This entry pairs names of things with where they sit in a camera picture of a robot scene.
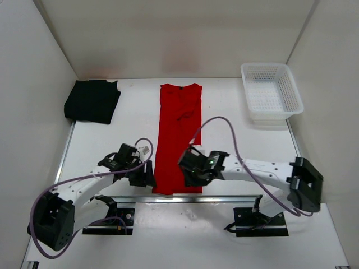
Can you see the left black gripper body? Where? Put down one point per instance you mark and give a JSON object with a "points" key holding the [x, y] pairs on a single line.
{"points": [[138, 176]]}

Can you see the red t shirt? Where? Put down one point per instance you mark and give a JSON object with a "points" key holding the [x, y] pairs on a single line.
{"points": [[180, 117]]}

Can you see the black t shirt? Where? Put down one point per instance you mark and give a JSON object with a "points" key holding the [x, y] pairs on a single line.
{"points": [[92, 101]]}

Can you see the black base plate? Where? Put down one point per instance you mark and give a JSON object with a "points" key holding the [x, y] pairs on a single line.
{"points": [[249, 222], [125, 226]]}

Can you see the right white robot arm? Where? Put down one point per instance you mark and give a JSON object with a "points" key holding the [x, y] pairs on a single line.
{"points": [[295, 186]]}

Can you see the aluminium rail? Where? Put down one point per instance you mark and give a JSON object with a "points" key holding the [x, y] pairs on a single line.
{"points": [[184, 199]]}

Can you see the white plastic basket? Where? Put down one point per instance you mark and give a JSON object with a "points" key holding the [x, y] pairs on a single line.
{"points": [[271, 92]]}

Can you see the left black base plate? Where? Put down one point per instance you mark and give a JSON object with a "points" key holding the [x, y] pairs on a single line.
{"points": [[125, 226]]}

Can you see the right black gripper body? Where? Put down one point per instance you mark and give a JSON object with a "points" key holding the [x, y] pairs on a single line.
{"points": [[194, 178]]}

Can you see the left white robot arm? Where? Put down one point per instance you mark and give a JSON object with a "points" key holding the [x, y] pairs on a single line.
{"points": [[71, 205]]}

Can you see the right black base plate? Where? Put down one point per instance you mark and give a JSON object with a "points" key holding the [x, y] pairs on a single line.
{"points": [[249, 222]]}

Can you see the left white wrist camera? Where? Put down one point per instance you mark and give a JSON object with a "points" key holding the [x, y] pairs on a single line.
{"points": [[143, 150]]}

